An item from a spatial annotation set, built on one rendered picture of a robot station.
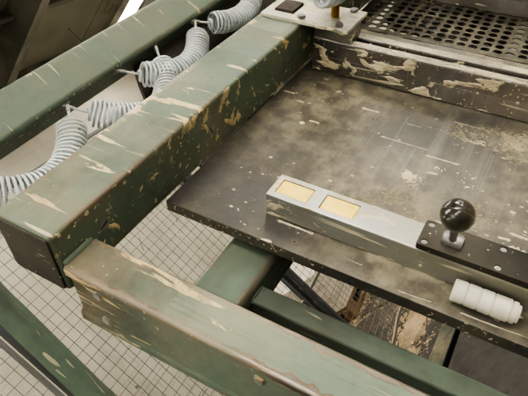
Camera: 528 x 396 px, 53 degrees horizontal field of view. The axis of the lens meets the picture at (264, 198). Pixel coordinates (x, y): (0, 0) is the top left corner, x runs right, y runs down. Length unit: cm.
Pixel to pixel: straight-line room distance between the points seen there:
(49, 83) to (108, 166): 57
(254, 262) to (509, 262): 34
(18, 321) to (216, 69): 61
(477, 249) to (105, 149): 52
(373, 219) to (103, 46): 89
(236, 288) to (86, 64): 78
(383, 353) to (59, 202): 45
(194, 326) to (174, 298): 5
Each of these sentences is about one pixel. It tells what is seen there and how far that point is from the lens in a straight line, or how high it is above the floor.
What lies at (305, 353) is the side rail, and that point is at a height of 154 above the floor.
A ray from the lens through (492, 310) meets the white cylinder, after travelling 71.
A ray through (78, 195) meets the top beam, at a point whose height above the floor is 185.
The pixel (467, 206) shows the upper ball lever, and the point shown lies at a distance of 61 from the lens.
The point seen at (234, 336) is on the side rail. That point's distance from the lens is 60.
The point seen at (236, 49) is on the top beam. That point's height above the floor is 188.
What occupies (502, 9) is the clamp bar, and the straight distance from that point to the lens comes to 148.
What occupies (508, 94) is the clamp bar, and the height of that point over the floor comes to 147.
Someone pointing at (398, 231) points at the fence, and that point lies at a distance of 73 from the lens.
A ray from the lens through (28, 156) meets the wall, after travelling 639.
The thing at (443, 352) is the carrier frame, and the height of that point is 79.
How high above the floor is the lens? 174
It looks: 5 degrees down
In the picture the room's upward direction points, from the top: 46 degrees counter-clockwise
